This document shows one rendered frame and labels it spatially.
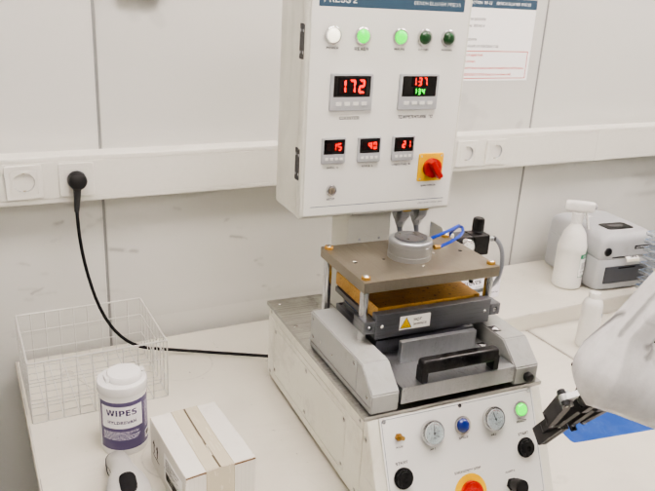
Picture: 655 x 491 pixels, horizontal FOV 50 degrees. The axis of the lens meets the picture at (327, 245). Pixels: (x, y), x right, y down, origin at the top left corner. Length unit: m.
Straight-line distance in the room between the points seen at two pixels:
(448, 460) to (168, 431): 0.47
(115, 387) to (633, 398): 0.83
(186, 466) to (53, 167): 0.68
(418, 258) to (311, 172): 0.25
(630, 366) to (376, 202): 0.65
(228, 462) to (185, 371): 0.46
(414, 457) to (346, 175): 0.51
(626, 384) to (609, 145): 1.51
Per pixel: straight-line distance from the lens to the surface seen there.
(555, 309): 1.97
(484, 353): 1.21
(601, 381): 0.88
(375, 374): 1.14
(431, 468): 1.21
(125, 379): 1.30
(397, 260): 1.26
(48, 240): 1.64
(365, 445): 1.17
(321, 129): 1.28
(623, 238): 2.13
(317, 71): 1.26
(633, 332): 0.88
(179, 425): 1.28
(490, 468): 1.27
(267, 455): 1.35
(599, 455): 1.50
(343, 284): 1.31
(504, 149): 2.03
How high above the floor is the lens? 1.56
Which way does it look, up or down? 20 degrees down
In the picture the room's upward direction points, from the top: 3 degrees clockwise
